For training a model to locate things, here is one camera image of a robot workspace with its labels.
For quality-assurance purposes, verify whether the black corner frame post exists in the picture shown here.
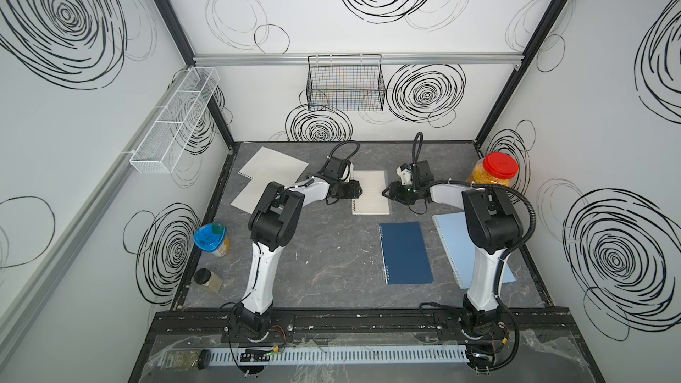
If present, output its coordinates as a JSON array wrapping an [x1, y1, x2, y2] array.
[[474, 0, 569, 147]]

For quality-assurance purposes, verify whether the small black cap bottle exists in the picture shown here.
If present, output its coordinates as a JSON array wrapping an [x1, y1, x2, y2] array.
[[193, 268, 223, 294]]

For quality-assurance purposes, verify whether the blue lid snack cup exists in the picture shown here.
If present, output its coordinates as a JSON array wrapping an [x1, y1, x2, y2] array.
[[193, 223, 230, 257]]

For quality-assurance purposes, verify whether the aluminium wall rail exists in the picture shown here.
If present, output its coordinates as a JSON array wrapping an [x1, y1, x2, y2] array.
[[193, 52, 524, 67]]

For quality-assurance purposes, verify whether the cornflakes jar with red lid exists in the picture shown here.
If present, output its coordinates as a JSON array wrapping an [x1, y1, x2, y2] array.
[[467, 152, 519, 186]]

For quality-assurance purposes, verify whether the white mesh wall shelf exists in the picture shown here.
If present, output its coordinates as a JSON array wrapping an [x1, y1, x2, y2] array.
[[129, 67, 219, 175]]

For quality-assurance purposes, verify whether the torn lined paper page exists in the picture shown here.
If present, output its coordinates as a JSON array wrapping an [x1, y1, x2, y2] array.
[[239, 147, 309, 184]]

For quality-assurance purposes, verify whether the frosted cover white notebook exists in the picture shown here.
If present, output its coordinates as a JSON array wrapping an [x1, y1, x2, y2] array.
[[351, 170, 391, 216]]

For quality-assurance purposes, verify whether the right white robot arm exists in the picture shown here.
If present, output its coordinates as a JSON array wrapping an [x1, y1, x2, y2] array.
[[381, 161, 534, 338]]

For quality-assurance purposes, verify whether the left black frame post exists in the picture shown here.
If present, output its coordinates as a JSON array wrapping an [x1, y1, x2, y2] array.
[[153, 0, 236, 151]]

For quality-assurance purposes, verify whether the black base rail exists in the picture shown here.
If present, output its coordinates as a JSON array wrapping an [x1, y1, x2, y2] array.
[[151, 307, 578, 342]]

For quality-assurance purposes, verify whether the white slotted cable duct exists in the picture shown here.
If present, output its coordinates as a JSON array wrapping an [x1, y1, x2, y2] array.
[[209, 345, 469, 366]]

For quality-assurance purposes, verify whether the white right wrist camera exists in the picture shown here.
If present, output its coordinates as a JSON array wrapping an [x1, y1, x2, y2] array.
[[397, 163, 413, 186]]

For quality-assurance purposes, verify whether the light blue spiral notebook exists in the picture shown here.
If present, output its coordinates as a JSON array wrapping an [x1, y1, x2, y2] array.
[[432, 211, 517, 291]]

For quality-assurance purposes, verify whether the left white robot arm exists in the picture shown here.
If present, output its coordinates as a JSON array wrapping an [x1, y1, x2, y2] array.
[[234, 156, 363, 339]]

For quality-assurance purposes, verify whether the dark blue spiral notebook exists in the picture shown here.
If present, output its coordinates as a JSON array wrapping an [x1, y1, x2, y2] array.
[[379, 222, 434, 285]]

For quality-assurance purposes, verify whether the black wire basket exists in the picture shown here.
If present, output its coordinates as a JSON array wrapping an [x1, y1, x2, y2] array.
[[305, 64, 387, 112]]

